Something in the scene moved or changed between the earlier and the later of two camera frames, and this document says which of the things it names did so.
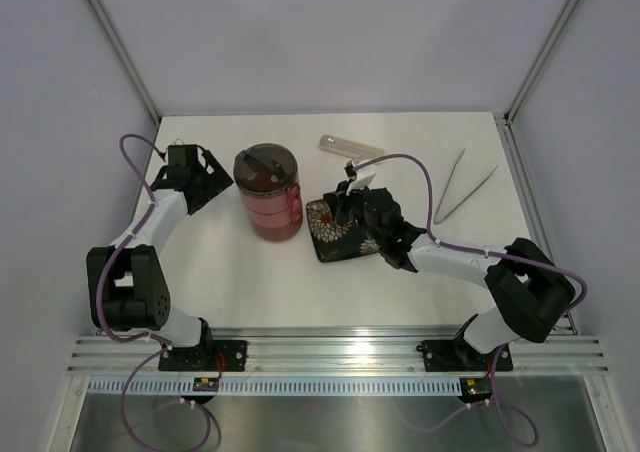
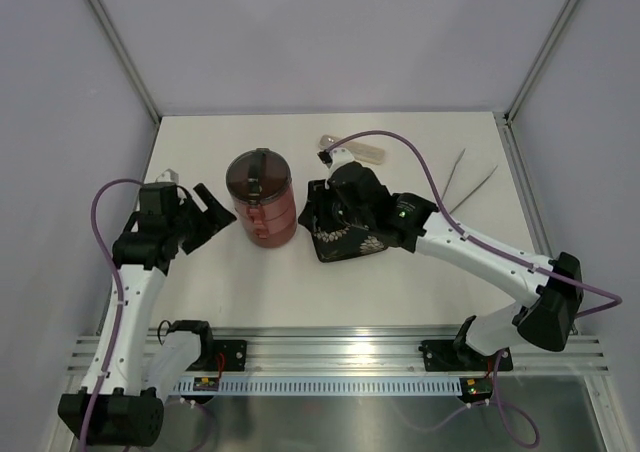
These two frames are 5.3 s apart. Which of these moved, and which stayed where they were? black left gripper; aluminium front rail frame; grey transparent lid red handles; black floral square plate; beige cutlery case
Moved: grey transparent lid red handles; black left gripper
Stayed: aluminium front rail frame; black floral square plate; beige cutlery case
